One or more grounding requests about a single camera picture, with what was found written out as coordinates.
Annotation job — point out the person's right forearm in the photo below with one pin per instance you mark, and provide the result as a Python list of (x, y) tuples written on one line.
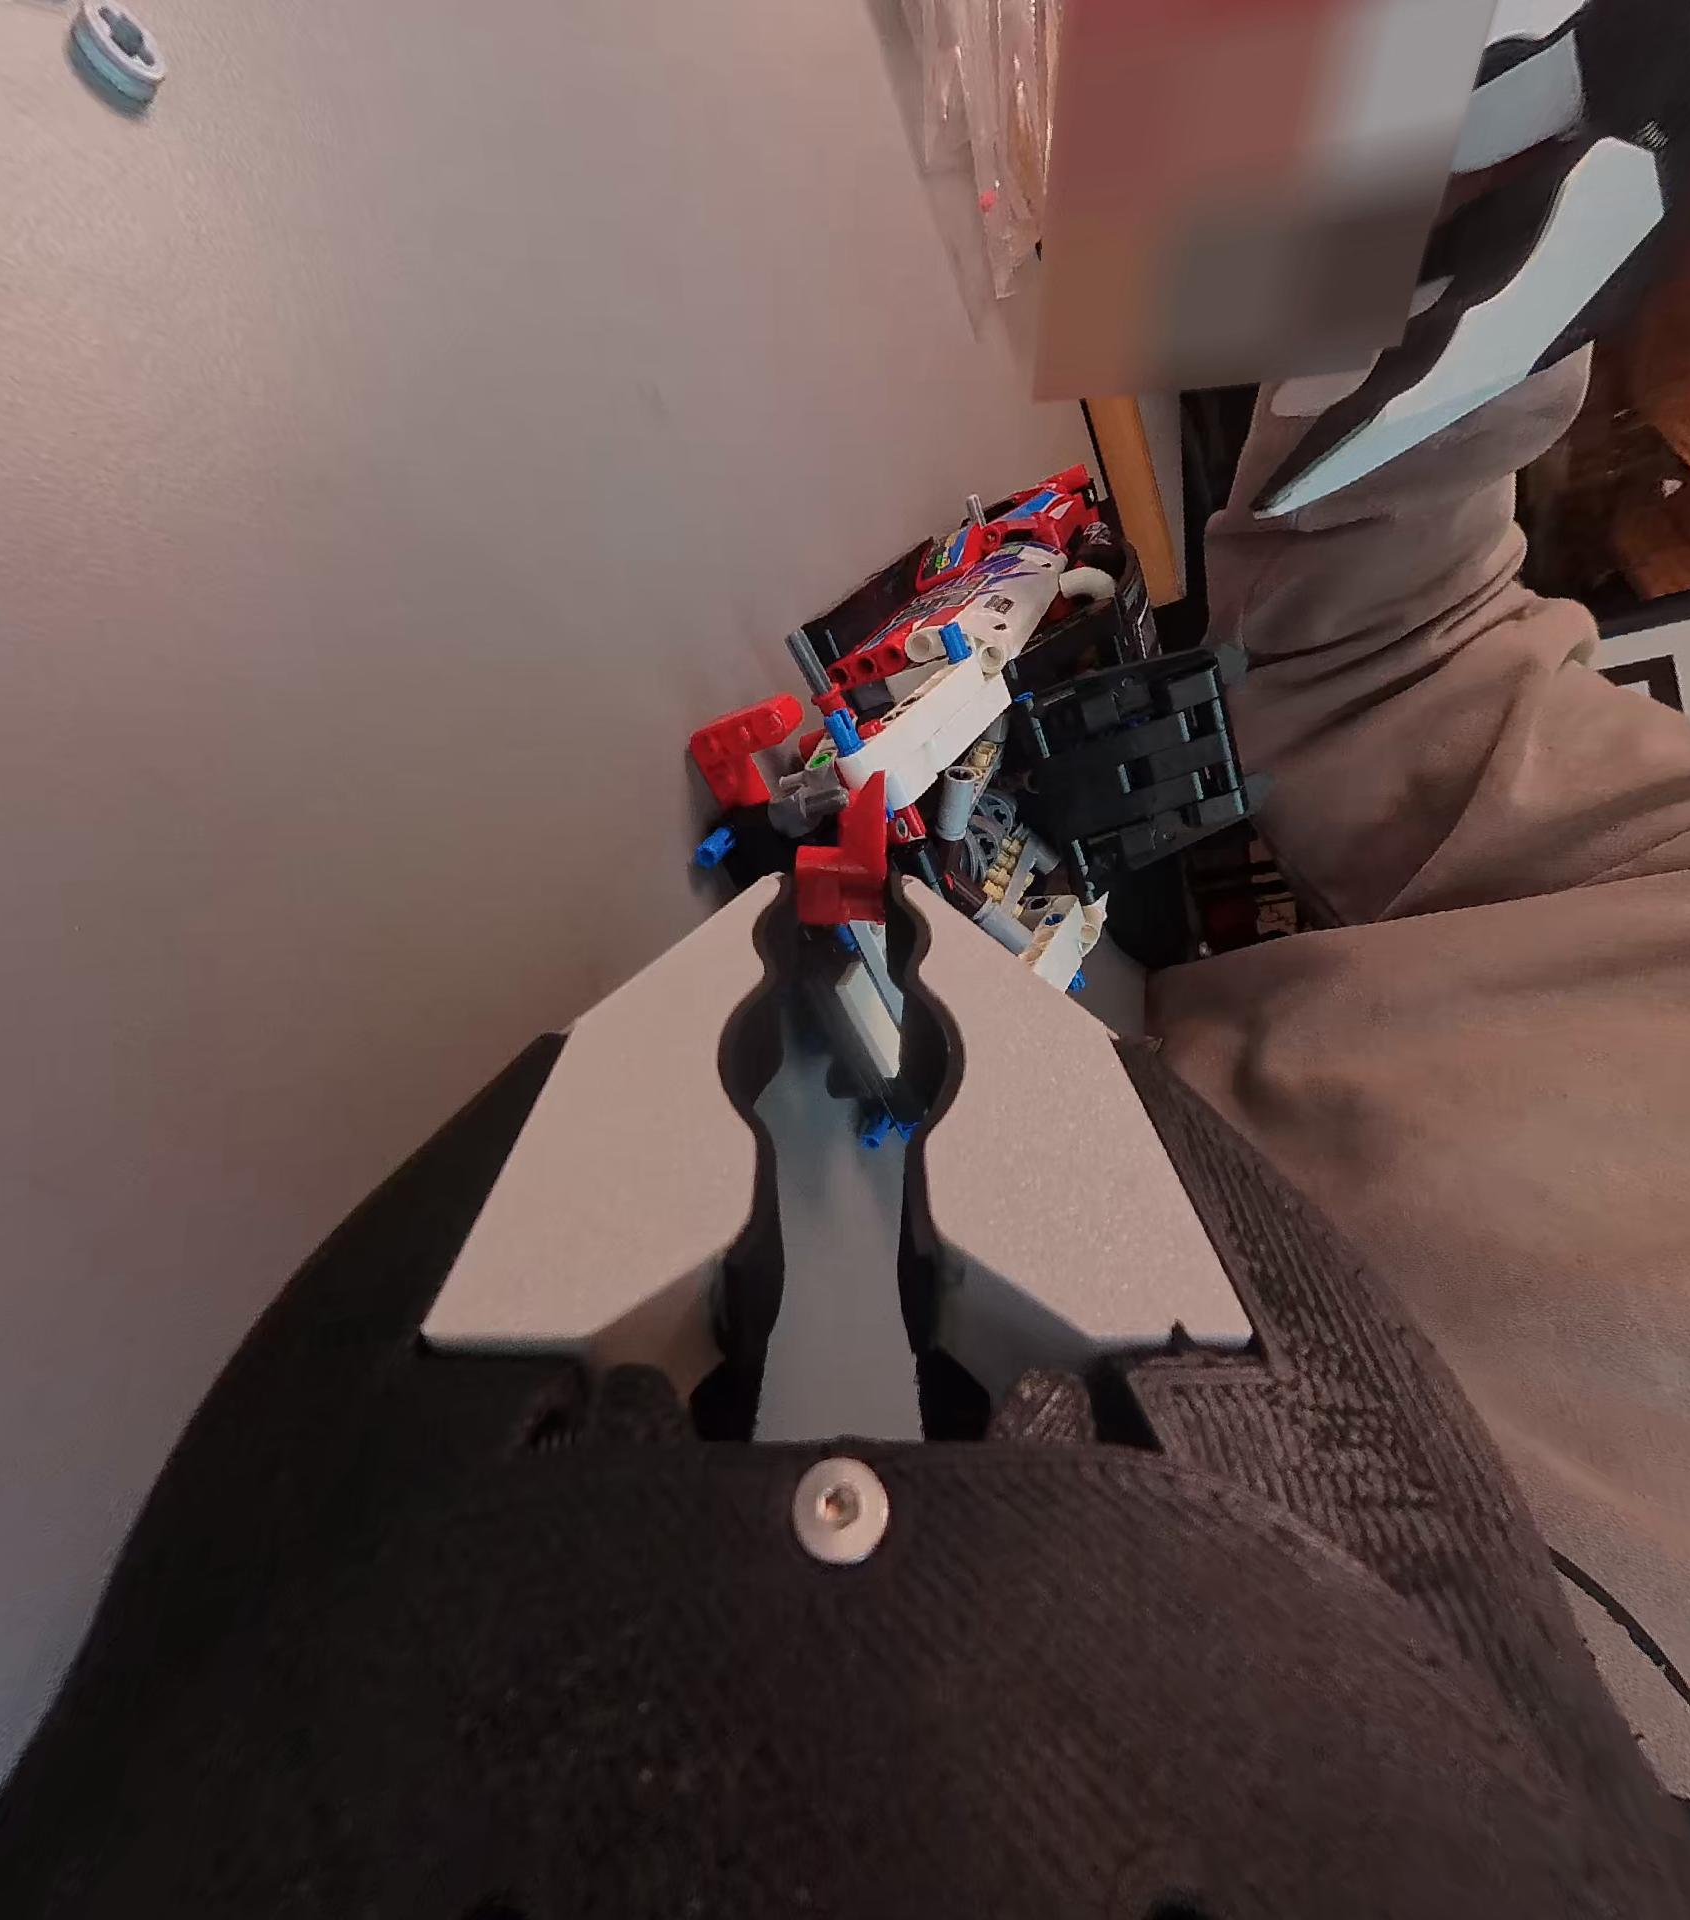
[(1385, 600)]

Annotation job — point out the grey wheel hub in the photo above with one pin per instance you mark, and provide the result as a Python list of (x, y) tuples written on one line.
[(118, 53)]

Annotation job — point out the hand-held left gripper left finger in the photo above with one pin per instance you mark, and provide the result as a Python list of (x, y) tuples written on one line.
[(591, 1200)]

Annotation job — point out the toy brick race car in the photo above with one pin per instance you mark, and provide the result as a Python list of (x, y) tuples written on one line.
[(935, 705)]

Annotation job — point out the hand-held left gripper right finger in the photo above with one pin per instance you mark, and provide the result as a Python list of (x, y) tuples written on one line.
[(1085, 1200)]

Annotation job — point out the red pointed brick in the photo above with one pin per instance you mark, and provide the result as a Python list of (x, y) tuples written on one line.
[(869, 818)]

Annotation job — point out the pile of clear plastic bags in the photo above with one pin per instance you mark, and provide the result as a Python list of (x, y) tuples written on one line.
[(980, 121)]

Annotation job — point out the red connector brick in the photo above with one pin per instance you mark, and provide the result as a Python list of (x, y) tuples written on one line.
[(839, 885)]

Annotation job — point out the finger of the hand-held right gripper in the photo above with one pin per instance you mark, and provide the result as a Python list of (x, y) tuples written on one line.
[(1581, 254), (1529, 90)]

